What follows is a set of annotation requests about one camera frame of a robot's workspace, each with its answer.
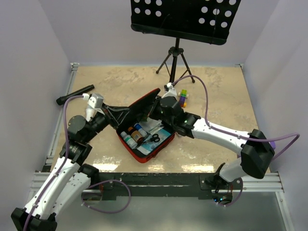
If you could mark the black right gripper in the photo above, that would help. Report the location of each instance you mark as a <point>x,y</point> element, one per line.
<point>156,116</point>

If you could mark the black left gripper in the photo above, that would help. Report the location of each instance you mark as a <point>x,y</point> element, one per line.
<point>115,114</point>

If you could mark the white blue medicine bottle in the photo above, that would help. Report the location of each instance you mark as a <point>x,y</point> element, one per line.
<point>138,127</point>

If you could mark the white gauze plastic bag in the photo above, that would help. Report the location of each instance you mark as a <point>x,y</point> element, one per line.
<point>150,124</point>

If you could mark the brown medicine bottle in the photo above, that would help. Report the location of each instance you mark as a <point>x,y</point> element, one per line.
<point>136,136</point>

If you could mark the white green medicine bottle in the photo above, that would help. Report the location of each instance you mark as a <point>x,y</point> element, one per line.
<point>129,140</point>

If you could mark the black handled scissors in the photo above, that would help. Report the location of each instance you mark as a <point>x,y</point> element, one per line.
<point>152,139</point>

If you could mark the red black medicine kit case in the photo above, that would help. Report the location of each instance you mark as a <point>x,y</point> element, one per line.
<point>141,107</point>

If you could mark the blue medical pouch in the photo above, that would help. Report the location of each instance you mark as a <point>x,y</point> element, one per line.
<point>147,148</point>

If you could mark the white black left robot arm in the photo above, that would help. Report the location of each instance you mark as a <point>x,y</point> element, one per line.
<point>70,175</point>

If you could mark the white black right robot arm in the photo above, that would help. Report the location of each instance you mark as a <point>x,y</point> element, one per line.
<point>255,153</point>

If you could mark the colourful toy block car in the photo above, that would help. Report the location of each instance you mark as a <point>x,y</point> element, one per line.
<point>183,96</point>

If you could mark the black flashlight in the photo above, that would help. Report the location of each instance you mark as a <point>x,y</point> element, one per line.
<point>61,100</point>

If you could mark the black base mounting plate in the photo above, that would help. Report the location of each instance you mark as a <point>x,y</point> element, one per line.
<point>110,185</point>

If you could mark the black music stand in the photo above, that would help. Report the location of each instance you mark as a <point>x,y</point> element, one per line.
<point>206,21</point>

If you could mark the purple white device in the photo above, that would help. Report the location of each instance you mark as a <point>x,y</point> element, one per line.
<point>273,144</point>

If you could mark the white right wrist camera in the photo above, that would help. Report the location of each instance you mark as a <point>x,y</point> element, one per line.
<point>169,90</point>

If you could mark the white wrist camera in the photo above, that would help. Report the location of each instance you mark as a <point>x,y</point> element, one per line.
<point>169,90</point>
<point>95,103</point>

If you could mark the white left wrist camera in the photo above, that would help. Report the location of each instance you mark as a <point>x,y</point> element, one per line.
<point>95,103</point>

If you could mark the aluminium frame rail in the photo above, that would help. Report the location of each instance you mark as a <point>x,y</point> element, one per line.
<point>59,124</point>

